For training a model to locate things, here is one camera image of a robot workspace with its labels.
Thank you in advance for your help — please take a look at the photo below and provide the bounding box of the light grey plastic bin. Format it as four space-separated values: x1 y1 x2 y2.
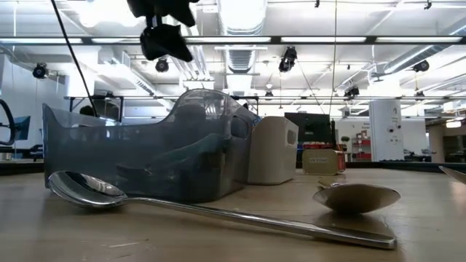
247 116 299 186

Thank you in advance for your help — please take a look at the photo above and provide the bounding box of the red storage shelf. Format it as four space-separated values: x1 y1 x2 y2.
351 137 372 161

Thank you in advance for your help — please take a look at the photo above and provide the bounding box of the dark grey plastic bin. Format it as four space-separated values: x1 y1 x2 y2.
42 88 261 204

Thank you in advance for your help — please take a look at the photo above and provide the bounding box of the all silver spoon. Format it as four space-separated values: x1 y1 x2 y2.
47 170 398 250

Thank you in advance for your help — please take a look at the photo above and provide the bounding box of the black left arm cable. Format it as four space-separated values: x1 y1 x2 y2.
50 0 100 118

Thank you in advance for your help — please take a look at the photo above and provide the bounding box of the white column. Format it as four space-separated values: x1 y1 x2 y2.
368 98 405 163

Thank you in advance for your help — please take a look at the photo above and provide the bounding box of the silver spoon coral handle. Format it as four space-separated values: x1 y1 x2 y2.
438 165 466 185

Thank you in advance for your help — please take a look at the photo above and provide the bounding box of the silver spoon orange handle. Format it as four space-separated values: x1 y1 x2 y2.
312 176 401 215

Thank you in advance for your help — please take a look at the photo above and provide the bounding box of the silver ventilation duct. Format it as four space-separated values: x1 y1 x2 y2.
217 0 269 74

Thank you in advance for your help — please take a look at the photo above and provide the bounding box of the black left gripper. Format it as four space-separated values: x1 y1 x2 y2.
126 0 200 63

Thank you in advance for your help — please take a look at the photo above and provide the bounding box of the blue lit monitor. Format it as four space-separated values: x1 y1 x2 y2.
14 115 32 141

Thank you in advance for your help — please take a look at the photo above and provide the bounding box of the black aluminium table frame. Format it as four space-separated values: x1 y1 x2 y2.
0 159 466 176

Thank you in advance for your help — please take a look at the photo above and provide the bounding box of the black monitor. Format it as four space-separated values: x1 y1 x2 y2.
284 111 333 145

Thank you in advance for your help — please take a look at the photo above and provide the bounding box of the thin hanging cable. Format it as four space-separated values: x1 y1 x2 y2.
329 0 338 117

